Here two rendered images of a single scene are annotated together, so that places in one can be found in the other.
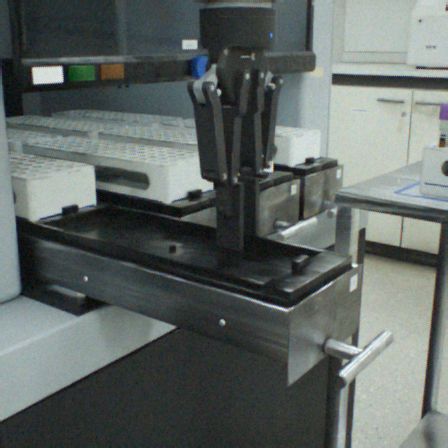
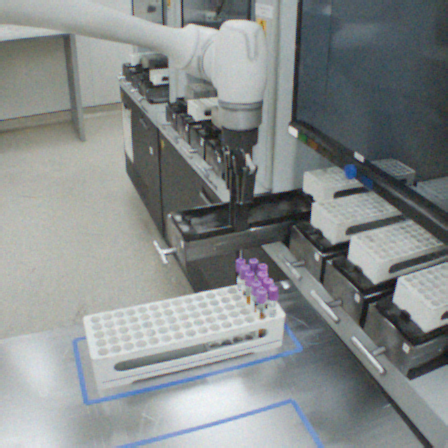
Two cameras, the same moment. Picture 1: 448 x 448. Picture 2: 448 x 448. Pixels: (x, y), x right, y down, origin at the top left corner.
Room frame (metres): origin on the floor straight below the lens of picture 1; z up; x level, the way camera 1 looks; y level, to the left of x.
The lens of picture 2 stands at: (1.11, -0.87, 1.38)
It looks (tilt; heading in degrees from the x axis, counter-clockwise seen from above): 31 degrees down; 121
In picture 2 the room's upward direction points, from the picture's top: straight up
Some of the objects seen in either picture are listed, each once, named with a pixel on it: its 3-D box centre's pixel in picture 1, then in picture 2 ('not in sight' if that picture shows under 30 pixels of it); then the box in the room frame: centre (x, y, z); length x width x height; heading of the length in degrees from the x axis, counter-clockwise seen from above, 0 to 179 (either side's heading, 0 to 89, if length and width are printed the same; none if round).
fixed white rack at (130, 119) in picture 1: (115, 129); not in sight; (1.33, 0.23, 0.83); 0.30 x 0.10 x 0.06; 53
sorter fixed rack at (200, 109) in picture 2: not in sight; (230, 107); (0.21, 0.68, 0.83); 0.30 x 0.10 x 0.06; 53
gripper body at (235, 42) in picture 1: (238, 56); (239, 146); (0.63, -0.01, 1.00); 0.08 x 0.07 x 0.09; 143
